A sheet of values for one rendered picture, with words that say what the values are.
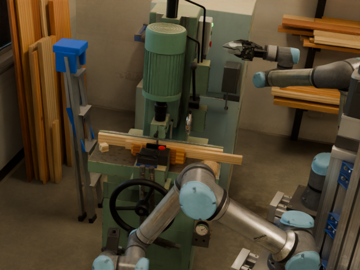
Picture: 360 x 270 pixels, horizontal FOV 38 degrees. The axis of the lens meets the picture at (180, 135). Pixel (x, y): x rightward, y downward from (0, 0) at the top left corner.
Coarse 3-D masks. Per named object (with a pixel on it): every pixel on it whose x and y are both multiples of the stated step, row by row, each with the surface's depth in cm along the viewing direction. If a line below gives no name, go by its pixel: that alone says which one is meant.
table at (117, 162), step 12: (108, 144) 255; (96, 156) 243; (108, 156) 244; (120, 156) 245; (132, 156) 246; (96, 168) 241; (108, 168) 240; (120, 168) 239; (132, 168) 238; (180, 168) 240; (168, 180) 236; (216, 180) 235; (156, 192) 231
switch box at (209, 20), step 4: (200, 16) 256; (200, 20) 249; (208, 20) 250; (212, 20) 255; (200, 24) 249; (208, 24) 248; (200, 28) 250; (208, 28) 249; (200, 32) 251; (208, 32) 250; (200, 36) 252; (204, 36) 251; (208, 36) 251; (200, 40) 252; (204, 40) 252; (208, 40) 252; (196, 44) 254; (200, 44) 253; (204, 44) 253; (208, 44) 253; (196, 48) 254; (200, 48) 254; (204, 48) 254; (208, 48) 256; (196, 52) 255; (200, 52) 255; (204, 52) 255
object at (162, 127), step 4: (168, 116) 248; (152, 120) 243; (168, 120) 248; (152, 124) 240; (156, 124) 240; (160, 124) 240; (164, 124) 240; (168, 124) 250; (152, 128) 241; (156, 128) 240; (160, 128) 240; (164, 128) 240; (152, 132) 242; (160, 132) 241; (164, 132) 241; (152, 136) 242; (160, 136) 242; (164, 136) 242
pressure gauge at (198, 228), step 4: (196, 224) 241; (200, 224) 239; (204, 224) 239; (196, 228) 240; (200, 228) 240; (204, 228) 240; (208, 228) 240; (196, 232) 241; (200, 232) 241; (204, 232) 241
